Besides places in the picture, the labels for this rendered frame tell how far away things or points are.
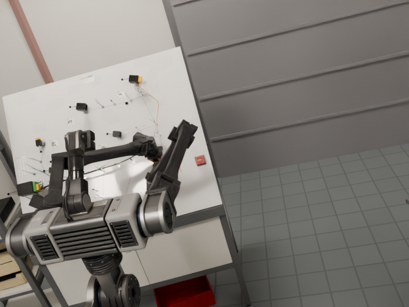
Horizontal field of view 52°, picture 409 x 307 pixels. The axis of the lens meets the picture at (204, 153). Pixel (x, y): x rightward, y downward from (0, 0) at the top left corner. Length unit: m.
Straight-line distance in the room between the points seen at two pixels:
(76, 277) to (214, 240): 0.89
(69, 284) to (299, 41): 2.72
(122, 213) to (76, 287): 1.55
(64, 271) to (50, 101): 1.07
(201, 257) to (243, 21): 2.13
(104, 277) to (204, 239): 1.15
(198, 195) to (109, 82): 0.91
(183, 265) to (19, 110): 1.42
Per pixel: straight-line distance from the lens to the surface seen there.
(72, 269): 2.80
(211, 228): 2.59
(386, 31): 4.11
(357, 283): 3.09
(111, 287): 1.62
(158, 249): 2.66
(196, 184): 2.48
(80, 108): 2.65
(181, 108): 2.58
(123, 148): 2.20
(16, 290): 2.94
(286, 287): 3.11
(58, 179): 1.93
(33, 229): 1.54
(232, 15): 3.87
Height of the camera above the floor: 2.22
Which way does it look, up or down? 26 degrees down
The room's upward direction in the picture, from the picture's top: 16 degrees counter-clockwise
